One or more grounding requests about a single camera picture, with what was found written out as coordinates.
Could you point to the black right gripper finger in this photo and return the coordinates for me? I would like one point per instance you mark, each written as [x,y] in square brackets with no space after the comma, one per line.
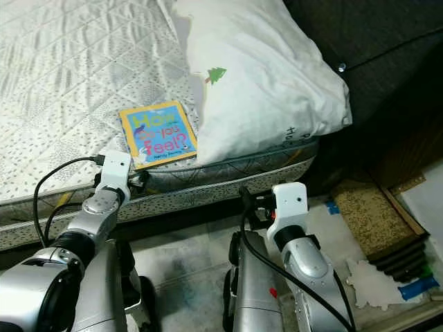
[244,199]

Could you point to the blue yellow children's book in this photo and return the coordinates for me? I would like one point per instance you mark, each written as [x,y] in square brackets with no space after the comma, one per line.
[158,135]

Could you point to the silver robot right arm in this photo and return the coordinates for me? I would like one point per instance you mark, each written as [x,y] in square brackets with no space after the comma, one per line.
[318,283]

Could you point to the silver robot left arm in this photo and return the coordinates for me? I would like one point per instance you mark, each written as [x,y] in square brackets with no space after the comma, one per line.
[41,283]

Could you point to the silver robot right leg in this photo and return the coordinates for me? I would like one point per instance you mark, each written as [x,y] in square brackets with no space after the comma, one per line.
[252,290]

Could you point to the silver robot leg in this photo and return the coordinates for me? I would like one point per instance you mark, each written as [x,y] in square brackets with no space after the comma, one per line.
[252,290]
[114,297]

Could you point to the brown doormat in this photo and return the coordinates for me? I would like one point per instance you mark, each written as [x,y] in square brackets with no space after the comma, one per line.
[367,218]

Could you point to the silver robot left leg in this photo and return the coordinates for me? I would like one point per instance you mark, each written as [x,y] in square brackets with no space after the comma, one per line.
[114,297]

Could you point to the white pillow with tree print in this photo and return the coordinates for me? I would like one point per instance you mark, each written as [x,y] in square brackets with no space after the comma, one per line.
[270,76]

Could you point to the white quilted mattress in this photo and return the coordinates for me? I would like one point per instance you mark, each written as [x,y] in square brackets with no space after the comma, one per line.
[76,69]

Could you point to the white paper scrap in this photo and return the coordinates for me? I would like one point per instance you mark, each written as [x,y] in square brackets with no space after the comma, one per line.
[377,287]

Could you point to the black ribbed mat stack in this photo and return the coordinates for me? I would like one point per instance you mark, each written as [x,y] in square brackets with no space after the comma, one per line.
[405,263]

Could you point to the dark tufted bed headboard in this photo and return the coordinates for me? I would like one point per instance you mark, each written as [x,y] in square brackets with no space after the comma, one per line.
[387,41]

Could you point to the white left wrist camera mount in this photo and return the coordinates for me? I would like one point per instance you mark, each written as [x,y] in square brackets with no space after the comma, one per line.
[116,169]

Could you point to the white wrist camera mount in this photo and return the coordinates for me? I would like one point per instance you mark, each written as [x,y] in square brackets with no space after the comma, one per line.
[292,200]
[116,169]

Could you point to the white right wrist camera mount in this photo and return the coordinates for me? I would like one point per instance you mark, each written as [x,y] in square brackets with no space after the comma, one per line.
[292,200]

